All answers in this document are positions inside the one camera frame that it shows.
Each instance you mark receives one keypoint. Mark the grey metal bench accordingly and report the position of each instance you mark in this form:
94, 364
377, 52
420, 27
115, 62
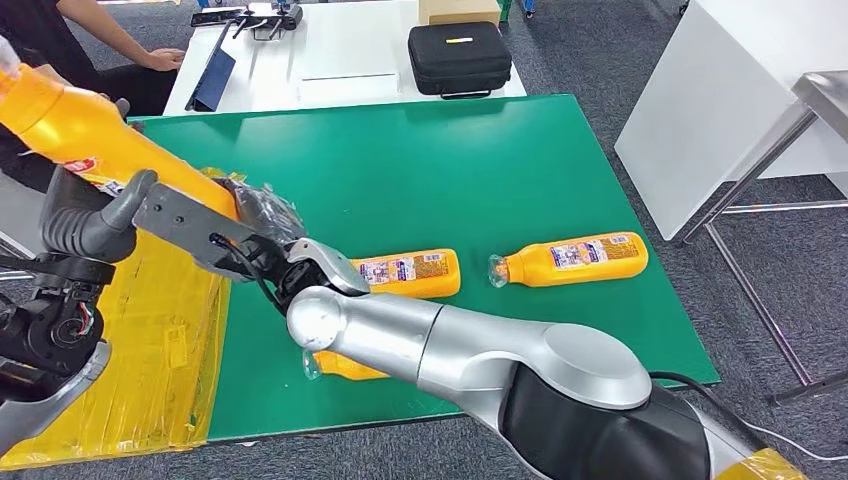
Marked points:
16, 212

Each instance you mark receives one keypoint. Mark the black phone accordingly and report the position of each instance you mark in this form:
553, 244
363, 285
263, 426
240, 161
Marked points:
212, 18

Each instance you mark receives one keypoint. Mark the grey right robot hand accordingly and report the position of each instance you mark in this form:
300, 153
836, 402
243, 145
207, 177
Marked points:
272, 218

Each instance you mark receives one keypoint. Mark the yellow taped plastic sheet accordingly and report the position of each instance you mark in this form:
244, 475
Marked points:
152, 344

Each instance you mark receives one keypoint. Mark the black carrying case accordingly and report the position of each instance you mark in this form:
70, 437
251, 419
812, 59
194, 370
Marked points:
457, 60

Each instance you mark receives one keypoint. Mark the steel frame table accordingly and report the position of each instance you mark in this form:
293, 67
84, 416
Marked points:
828, 96

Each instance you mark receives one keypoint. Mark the orange detergent bottle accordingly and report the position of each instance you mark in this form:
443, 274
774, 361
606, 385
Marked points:
79, 132
437, 288
530, 272
338, 368

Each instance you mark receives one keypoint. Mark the white panel desk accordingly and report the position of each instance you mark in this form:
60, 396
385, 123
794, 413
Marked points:
715, 99

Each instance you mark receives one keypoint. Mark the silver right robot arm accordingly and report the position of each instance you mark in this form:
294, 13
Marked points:
464, 344

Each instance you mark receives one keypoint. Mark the person's left forearm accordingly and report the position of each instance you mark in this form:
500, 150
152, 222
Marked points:
99, 23

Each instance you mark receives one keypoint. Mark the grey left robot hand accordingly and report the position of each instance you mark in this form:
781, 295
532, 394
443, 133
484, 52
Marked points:
79, 228

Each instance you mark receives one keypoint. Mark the white table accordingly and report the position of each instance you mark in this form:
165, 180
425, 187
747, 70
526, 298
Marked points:
344, 40

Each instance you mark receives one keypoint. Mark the person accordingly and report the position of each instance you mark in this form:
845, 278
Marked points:
40, 26

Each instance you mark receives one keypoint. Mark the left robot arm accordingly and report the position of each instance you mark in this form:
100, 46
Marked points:
53, 331

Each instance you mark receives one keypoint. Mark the person's left hand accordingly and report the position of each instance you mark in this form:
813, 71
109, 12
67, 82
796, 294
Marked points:
164, 61

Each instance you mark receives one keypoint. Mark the cardboard box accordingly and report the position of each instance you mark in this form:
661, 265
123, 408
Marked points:
457, 12

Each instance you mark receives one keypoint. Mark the green plastic crate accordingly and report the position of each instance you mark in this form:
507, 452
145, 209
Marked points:
505, 8

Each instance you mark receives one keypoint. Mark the black remote controller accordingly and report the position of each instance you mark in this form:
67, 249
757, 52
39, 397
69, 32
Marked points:
288, 16

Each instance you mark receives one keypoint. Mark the white flat sheet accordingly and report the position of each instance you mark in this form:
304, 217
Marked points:
351, 89

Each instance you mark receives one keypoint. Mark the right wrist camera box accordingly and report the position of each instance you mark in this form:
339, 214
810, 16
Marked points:
179, 222

